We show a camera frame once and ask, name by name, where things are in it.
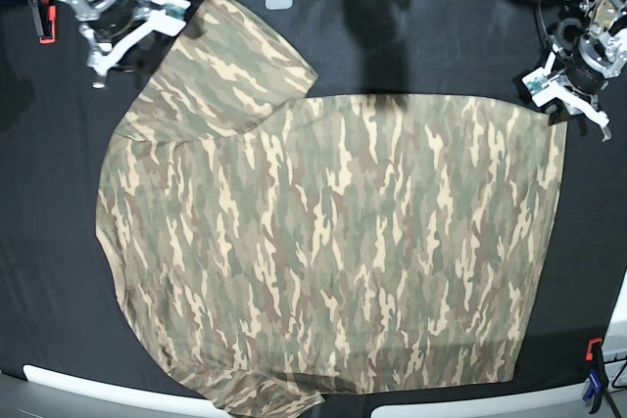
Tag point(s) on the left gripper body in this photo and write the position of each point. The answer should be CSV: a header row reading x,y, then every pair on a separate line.
x,y
589,60

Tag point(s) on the camouflage t-shirt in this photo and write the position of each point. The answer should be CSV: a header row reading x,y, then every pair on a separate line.
x,y
269,248

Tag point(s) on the left orange black clamp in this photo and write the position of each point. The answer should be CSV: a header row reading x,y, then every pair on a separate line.
x,y
44,19

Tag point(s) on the lower right orange blue clamp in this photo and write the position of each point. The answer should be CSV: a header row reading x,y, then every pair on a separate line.
x,y
596,377

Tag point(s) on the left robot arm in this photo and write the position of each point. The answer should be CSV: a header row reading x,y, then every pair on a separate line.
x,y
595,16

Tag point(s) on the black table cloth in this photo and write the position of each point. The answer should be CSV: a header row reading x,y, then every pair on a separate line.
x,y
58,308

